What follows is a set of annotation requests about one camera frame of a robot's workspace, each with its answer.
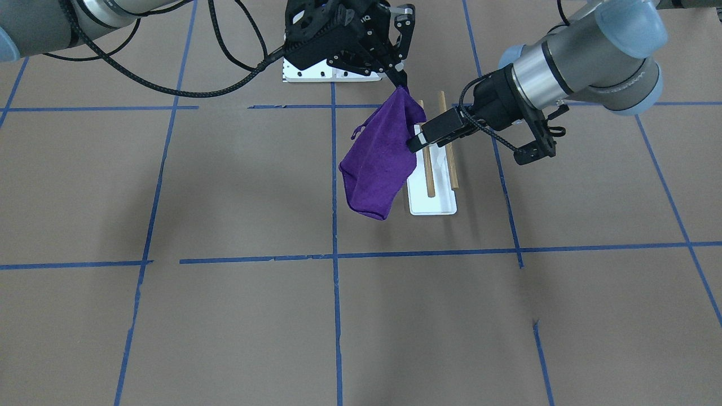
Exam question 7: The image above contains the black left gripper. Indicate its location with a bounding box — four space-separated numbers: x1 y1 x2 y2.
406 67 525 153

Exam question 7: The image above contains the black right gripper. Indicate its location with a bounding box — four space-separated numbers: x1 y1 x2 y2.
284 1 417 87

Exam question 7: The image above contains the purple microfiber towel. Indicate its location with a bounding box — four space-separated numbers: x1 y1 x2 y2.
338 85 426 220

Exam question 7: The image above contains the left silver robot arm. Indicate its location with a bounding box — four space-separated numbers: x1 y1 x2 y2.
407 1 668 165

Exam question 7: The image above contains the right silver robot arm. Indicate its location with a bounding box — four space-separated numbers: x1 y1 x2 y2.
1 1 417 98

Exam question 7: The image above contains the white wooden-bar towel rack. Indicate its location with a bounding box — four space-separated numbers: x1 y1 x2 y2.
402 91 460 216

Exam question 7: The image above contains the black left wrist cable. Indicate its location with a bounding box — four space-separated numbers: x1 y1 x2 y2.
458 76 536 156

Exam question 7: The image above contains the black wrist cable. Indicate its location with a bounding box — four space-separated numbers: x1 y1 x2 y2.
42 0 294 95
458 76 536 156

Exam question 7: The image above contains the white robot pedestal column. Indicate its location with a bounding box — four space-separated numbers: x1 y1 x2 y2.
282 58 382 84

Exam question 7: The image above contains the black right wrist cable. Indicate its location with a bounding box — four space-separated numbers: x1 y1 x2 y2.
42 0 294 95

